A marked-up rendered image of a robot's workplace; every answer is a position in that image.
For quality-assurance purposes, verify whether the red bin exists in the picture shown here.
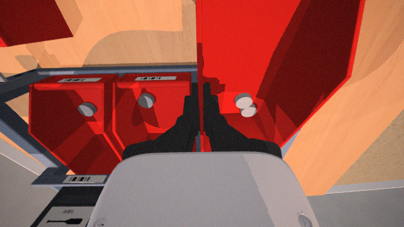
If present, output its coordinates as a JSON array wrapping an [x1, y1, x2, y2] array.
[[28, 74, 123, 174], [113, 73, 192, 149], [0, 0, 73, 47], [196, 0, 365, 152]]

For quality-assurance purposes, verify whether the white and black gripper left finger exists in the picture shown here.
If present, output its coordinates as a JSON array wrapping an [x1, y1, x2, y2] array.
[[122, 83, 200, 161]]

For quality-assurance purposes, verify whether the grey metal shelf rack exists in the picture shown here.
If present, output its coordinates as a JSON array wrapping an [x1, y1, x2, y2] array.
[[0, 65, 198, 192]]

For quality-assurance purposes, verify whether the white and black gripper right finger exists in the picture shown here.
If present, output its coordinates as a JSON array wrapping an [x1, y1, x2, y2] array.
[[203, 83, 282, 159]]

